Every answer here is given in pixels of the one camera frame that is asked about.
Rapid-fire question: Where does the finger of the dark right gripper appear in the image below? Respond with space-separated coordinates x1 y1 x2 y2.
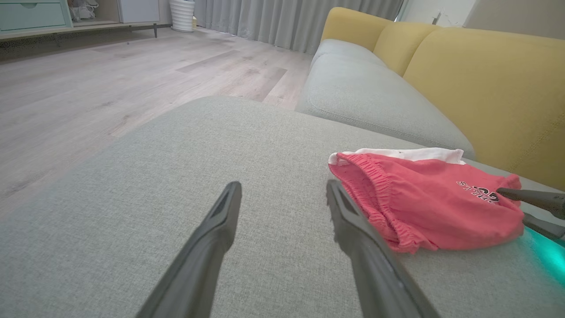
496 187 565 220
523 214 565 242

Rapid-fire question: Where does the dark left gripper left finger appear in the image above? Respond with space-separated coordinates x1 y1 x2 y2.
136 181 243 318

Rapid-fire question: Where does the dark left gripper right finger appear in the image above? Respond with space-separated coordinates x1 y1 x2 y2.
326 179 442 318

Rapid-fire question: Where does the red shorts white hem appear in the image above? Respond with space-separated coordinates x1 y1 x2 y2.
328 153 526 255

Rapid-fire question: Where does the red white sports jersey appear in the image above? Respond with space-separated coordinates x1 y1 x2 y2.
329 148 467 167

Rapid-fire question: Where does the large grey sofa seat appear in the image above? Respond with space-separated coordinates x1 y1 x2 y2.
0 96 565 318

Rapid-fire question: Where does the yellow sofa back cushion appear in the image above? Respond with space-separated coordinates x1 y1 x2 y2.
321 7 393 53
373 22 440 76
403 27 565 191

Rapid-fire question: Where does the grey sofa seat cushion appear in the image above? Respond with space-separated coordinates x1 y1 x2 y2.
295 53 476 160
310 39 388 68

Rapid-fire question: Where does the white ribbed planter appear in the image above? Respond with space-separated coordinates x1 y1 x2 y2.
169 0 196 33

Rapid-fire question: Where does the grey curtain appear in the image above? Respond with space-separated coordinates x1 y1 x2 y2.
194 0 404 56

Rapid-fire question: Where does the white crumpled object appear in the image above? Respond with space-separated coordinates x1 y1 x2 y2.
68 0 100 22

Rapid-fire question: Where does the pale green white sideboard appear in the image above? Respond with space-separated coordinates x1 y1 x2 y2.
0 0 173 41

